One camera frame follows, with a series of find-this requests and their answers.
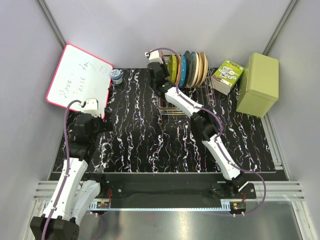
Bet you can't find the lime green polka dot plate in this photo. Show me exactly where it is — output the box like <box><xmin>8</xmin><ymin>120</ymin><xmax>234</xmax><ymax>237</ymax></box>
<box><xmin>167</xmin><ymin>54</ymin><xmax>178</xmax><ymax>84</ymax></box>

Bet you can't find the pink polka dot plate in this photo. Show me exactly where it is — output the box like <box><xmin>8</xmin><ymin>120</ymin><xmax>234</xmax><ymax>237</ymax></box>
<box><xmin>158</xmin><ymin>50</ymin><xmax>166</xmax><ymax>64</ymax></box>

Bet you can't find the orange polka dot plate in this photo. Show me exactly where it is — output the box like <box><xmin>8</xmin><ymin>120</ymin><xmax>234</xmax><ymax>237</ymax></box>
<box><xmin>175</xmin><ymin>54</ymin><xmax>183</xmax><ymax>87</ymax></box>

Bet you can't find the blue polka dot plate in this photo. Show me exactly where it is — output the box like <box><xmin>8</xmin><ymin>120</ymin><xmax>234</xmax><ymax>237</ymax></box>
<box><xmin>179</xmin><ymin>54</ymin><xmax>188</xmax><ymax>88</ymax></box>

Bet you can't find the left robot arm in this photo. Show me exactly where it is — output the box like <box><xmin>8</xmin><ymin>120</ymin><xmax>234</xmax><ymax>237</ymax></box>
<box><xmin>30</xmin><ymin>111</ymin><xmax>112</xmax><ymax>240</ymax></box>

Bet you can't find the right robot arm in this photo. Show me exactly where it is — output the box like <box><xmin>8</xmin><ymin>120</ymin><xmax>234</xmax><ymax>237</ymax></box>
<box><xmin>147</xmin><ymin>62</ymin><xmax>249</xmax><ymax>199</ymax></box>

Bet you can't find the dark teal plate in rack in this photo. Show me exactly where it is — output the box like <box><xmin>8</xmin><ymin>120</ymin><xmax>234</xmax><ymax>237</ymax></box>
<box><xmin>184</xmin><ymin>50</ymin><xmax>191</xmax><ymax>87</ymax></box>

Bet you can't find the teal grey plate in rack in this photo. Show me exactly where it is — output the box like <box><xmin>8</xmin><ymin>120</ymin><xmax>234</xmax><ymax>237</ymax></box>
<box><xmin>186</xmin><ymin>51</ymin><xmax>197</xmax><ymax>88</ymax></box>

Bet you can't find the cream plate in rack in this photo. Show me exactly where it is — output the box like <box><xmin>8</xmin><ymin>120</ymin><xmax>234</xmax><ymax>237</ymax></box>
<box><xmin>192</xmin><ymin>52</ymin><xmax>203</xmax><ymax>87</ymax></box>

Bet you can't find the beige plate in rack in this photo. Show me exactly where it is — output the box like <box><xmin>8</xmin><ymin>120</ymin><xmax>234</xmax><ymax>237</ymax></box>
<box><xmin>196</xmin><ymin>52</ymin><xmax>208</xmax><ymax>87</ymax></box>

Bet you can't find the small blue lidded jar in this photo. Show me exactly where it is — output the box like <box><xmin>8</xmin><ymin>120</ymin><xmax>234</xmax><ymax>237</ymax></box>
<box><xmin>110</xmin><ymin>69</ymin><xmax>123</xmax><ymax>85</ymax></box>

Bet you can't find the pink framed whiteboard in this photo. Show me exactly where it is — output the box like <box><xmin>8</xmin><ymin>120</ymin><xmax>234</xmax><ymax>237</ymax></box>
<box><xmin>46</xmin><ymin>44</ymin><xmax>113</xmax><ymax>118</ymax></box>

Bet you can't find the green printed paper box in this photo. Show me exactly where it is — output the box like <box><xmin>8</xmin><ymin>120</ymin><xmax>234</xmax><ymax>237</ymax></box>
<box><xmin>211</xmin><ymin>59</ymin><xmax>245</xmax><ymax>95</ymax></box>

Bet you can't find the light green metal tin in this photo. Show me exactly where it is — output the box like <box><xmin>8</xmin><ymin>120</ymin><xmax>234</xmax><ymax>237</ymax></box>
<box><xmin>236</xmin><ymin>52</ymin><xmax>279</xmax><ymax>118</ymax></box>

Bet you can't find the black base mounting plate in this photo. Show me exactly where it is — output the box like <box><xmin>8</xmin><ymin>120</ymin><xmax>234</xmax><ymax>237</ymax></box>
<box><xmin>97</xmin><ymin>173</ymin><xmax>257</xmax><ymax>209</ymax></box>

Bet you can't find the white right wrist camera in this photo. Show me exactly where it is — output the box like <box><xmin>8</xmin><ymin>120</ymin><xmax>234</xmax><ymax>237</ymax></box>
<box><xmin>145</xmin><ymin>50</ymin><xmax>162</xmax><ymax>64</ymax></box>

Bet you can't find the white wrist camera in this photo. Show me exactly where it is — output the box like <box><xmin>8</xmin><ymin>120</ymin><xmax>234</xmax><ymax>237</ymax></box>
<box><xmin>79</xmin><ymin>98</ymin><xmax>101</xmax><ymax>118</ymax></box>
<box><xmin>145</xmin><ymin>50</ymin><xmax>162</xmax><ymax>64</ymax></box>

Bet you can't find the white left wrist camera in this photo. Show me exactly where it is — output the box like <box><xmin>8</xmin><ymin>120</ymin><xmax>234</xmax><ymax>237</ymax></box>
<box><xmin>79</xmin><ymin>98</ymin><xmax>101</xmax><ymax>118</ymax></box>

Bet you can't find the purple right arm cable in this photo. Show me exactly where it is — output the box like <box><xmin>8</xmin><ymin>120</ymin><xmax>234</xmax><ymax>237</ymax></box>
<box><xmin>144</xmin><ymin>47</ymin><xmax>267</xmax><ymax>217</ymax></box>

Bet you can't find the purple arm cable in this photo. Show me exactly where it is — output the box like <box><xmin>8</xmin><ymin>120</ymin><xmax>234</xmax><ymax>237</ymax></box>
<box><xmin>41</xmin><ymin>99</ymin><xmax>106</xmax><ymax>240</ymax></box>
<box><xmin>144</xmin><ymin>47</ymin><xmax>267</xmax><ymax>217</ymax></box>

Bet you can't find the metal wire dish rack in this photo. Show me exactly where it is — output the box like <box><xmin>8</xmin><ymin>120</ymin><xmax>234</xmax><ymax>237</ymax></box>
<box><xmin>156</xmin><ymin>63</ymin><xmax>213</xmax><ymax>116</ymax></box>

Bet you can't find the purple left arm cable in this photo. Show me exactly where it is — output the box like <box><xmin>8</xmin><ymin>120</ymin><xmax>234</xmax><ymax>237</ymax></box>
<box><xmin>41</xmin><ymin>99</ymin><xmax>106</xmax><ymax>240</ymax></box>

